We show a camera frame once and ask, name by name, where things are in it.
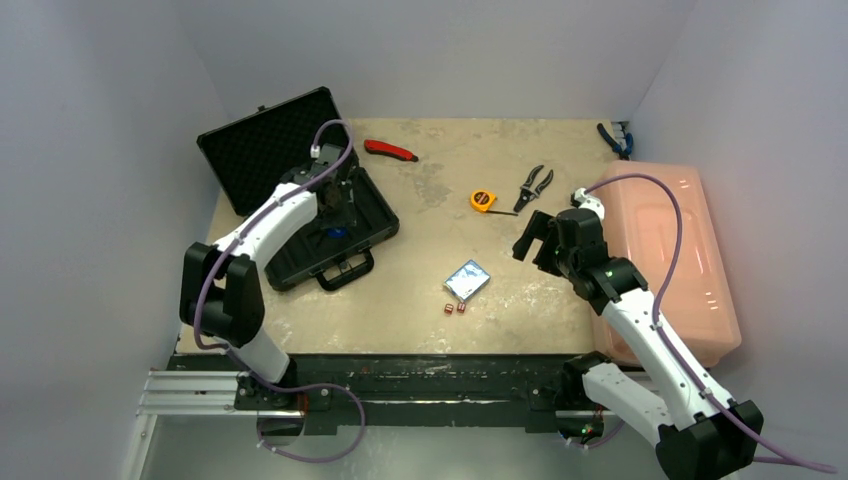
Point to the pink translucent plastic bin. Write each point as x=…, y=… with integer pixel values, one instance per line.
x=653, y=213

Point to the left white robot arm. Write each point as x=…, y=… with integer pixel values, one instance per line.
x=221, y=297

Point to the blue small blind button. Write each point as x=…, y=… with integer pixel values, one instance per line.
x=337, y=233

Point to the black poker set case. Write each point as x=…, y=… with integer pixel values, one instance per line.
x=249, y=157

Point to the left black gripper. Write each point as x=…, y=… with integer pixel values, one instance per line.
x=344, y=217

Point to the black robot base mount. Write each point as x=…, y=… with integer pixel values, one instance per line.
x=525, y=391

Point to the blue handled pliers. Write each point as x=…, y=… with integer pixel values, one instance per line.
x=619, y=140

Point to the yellow tape measure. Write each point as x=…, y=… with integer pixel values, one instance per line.
x=482, y=201

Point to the blue playing card deck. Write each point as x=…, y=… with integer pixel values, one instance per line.
x=465, y=282

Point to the black handled pliers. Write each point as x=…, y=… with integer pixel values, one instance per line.
x=531, y=189

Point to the red utility knife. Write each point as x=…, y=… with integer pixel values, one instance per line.
x=376, y=147

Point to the aluminium rail frame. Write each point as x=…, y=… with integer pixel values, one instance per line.
x=184, y=394

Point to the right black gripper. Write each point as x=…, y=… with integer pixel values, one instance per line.
x=546, y=242

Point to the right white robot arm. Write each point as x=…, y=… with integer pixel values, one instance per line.
x=695, y=426

